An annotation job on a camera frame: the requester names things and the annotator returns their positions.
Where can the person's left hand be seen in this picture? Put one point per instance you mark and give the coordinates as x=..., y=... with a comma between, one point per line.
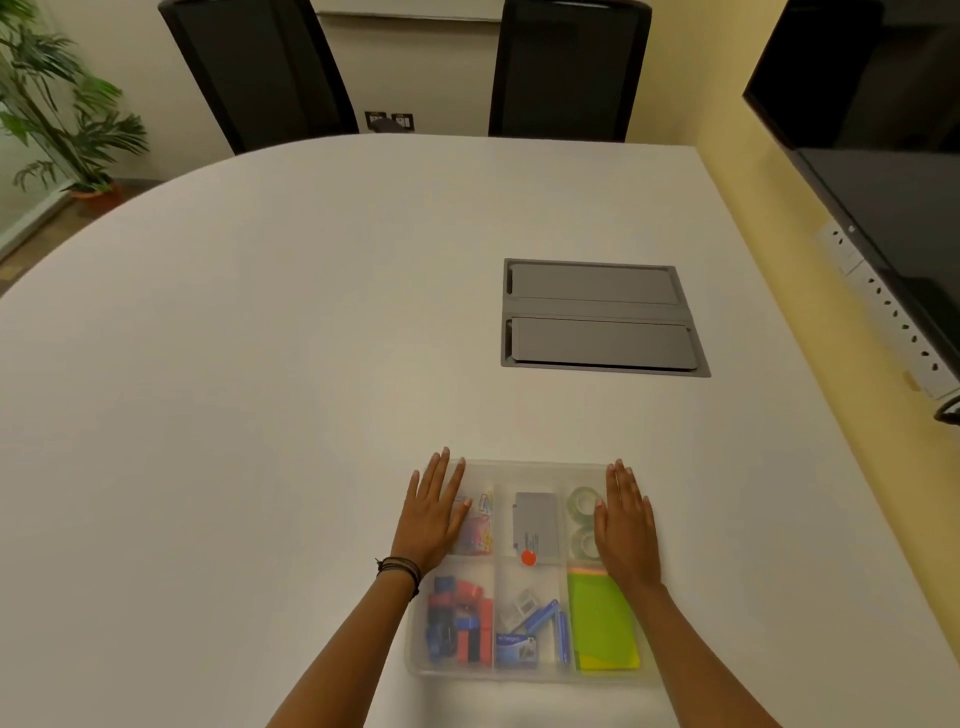
x=426, y=525

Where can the person's right forearm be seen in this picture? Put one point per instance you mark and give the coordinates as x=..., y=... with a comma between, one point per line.
x=694, y=660

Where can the dark wall socket plate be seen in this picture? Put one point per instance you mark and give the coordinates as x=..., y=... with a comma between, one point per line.
x=389, y=121

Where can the terracotta plant pot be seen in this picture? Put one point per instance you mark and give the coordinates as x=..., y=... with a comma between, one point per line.
x=96, y=195

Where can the pile of colourful paper clips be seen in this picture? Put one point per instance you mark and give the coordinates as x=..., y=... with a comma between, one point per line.
x=476, y=529

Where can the person's left thumb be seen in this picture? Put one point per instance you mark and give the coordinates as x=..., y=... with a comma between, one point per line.
x=463, y=517

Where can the person's right hand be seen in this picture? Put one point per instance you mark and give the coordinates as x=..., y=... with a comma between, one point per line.
x=628, y=544

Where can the white wall socket strip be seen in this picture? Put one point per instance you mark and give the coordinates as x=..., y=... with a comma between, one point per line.
x=892, y=307

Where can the blue pen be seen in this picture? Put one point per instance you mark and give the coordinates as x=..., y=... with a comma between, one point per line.
x=538, y=619
x=562, y=641

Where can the person's left middle finger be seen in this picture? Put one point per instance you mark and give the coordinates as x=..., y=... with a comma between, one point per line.
x=444, y=480

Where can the blue staples box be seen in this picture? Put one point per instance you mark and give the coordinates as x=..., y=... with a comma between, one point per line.
x=516, y=651

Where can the black office chair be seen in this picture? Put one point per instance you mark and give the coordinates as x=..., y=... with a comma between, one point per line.
x=570, y=67
x=259, y=71

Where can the black wall television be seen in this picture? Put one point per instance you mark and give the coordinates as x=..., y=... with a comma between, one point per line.
x=877, y=127

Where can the small clear plastic box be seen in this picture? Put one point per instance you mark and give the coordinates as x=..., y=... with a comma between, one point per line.
x=519, y=609

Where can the person's left forearm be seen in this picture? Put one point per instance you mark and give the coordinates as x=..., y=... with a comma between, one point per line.
x=352, y=645

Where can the grey card with orange sticker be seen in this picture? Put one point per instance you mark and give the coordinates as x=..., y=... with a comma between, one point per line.
x=537, y=521

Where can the clear tape roll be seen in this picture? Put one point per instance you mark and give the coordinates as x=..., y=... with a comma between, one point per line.
x=583, y=501
x=583, y=540

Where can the person's right thumb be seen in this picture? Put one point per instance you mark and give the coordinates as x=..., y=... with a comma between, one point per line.
x=601, y=521

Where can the pile of red blue clips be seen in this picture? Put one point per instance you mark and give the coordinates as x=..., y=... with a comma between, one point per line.
x=459, y=622

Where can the person's right little finger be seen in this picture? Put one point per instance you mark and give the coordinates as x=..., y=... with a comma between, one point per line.
x=645, y=512

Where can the green sticky note pad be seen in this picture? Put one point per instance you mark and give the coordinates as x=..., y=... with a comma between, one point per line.
x=600, y=626

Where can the person's right middle finger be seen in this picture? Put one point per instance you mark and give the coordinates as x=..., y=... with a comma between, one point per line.
x=622, y=487

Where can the green potted palm plant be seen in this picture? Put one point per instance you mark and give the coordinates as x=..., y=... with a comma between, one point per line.
x=52, y=112

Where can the clear plastic organizer tray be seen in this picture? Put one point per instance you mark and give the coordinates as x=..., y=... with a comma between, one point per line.
x=510, y=585

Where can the person's left little finger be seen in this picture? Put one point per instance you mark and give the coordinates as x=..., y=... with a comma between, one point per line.
x=415, y=495

